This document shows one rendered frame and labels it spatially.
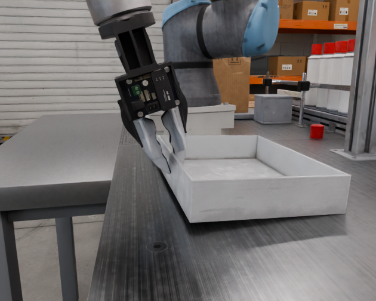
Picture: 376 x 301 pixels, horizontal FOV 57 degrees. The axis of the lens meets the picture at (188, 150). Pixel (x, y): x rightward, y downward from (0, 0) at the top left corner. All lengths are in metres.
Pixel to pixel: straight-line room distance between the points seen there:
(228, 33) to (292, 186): 0.40
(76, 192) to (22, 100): 4.57
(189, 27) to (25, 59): 4.41
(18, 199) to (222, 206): 0.34
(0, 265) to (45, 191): 0.16
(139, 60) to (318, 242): 0.28
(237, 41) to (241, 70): 0.54
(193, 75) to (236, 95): 0.50
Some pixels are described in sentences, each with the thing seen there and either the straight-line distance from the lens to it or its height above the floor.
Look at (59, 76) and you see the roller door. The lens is 5.04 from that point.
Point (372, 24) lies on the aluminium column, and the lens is 0.77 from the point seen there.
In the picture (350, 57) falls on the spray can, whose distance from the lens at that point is 1.09.
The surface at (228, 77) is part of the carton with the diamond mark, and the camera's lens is 1.26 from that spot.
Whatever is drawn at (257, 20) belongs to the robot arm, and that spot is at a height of 1.10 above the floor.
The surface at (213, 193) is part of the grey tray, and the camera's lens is 0.39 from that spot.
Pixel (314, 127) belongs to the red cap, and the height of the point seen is 0.86.
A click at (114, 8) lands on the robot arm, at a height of 1.07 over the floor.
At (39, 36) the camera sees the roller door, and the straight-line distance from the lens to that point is 5.08.
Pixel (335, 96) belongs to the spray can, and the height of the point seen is 0.93.
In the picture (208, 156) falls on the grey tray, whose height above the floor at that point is 0.84.
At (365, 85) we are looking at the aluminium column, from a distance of 0.77.
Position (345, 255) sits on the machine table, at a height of 0.83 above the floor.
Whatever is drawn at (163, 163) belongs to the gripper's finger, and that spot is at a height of 0.87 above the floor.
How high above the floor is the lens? 1.01
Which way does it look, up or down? 13 degrees down
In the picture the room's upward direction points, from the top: straight up
